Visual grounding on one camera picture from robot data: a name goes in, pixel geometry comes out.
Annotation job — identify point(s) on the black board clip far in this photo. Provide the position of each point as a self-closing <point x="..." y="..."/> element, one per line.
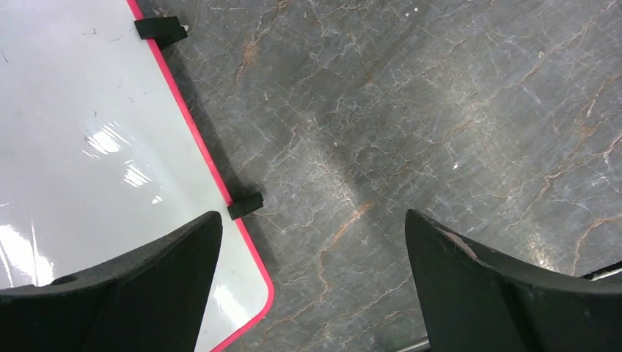
<point x="165" y="31"/>

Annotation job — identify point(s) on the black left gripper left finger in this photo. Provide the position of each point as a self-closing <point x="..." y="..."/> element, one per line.
<point x="152" y="298"/>

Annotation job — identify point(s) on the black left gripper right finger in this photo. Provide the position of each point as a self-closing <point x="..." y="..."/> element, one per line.
<point x="475" y="298"/>

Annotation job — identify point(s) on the white board with pink rim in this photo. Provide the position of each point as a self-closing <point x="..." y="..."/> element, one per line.
<point x="100" y="155"/>

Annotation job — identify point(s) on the black board clip near corner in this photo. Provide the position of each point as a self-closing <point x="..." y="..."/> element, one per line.
<point x="245" y="206"/>

